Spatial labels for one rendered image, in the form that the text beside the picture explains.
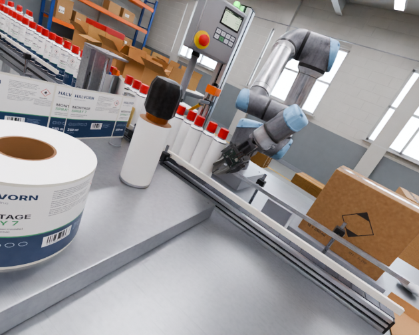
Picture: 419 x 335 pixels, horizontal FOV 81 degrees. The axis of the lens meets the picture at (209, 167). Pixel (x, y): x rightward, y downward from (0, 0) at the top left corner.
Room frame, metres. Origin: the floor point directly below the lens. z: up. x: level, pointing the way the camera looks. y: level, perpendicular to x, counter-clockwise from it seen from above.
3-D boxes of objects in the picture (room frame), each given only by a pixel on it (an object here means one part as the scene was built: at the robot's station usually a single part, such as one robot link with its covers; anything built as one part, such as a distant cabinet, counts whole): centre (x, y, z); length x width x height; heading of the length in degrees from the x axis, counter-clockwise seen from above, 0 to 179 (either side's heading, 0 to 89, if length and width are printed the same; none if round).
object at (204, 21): (1.04, 0.20, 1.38); 0.17 x 0.10 x 0.19; 121
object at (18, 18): (1.47, 1.40, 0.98); 0.05 x 0.05 x 0.20
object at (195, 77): (5.26, 1.19, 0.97); 0.44 x 0.42 x 0.37; 146
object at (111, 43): (3.10, 1.59, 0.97); 0.45 x 0.44 x 0.37; 153
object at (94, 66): (1.00, 0.56, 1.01); 0.14 x 0.13 x 0.26; 66
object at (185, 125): (0.93, 0.14, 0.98); 0.05 x 0.05 x 0.20
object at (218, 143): (0.86, 0.01, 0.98); 0.05 x 0.05 x 0.20
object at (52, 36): (1.32, 1.06, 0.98); 0.05 x 0.05 x 0.20
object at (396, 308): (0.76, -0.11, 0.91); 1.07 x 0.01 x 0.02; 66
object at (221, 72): (1.07, 0.12, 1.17); 0.04 x 0.04 x 0.67; 66
